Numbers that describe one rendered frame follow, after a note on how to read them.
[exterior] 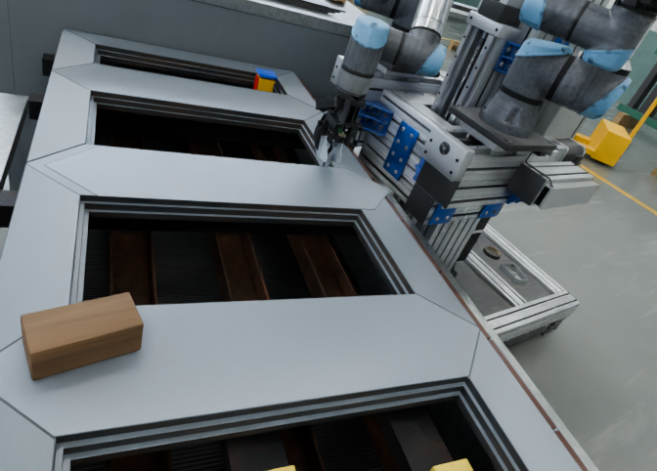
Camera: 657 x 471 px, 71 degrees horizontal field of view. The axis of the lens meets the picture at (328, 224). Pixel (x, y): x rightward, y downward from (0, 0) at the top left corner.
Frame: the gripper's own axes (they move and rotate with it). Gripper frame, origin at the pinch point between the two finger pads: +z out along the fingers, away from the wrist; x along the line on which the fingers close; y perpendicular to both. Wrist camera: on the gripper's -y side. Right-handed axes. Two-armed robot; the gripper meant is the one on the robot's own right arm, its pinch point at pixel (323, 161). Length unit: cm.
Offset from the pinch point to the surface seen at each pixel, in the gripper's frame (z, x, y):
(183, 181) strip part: 0.7, -35.0, 12.6
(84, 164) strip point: 1, -53, 9
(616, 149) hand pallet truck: 65, 441, -211
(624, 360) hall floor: 86, 189, 17
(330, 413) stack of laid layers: 3, -20, 65
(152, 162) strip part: 0.7, -40.6, 6.4
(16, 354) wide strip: 1, -58, 53
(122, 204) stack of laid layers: 2, -46, 20
